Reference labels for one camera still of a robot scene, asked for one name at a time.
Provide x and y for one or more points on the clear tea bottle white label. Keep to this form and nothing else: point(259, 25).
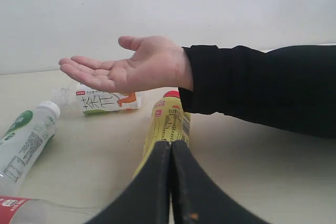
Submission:
point(79, 98)

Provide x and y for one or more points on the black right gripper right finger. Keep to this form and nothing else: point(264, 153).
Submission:
point(196, 198)

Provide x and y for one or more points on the yellow juice bottle red cap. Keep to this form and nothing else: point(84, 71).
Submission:
point(169, 123)

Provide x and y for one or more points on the person's open right hand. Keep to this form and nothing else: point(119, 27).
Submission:
point(157, 62)

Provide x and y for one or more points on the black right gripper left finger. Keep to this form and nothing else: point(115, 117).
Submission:
point(147, 198)

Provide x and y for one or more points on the white green yogurt drink bottle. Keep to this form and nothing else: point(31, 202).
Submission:
point(23, 143)

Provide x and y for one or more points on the clear cola bottle red label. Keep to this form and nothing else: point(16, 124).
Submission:
point(28, 210)

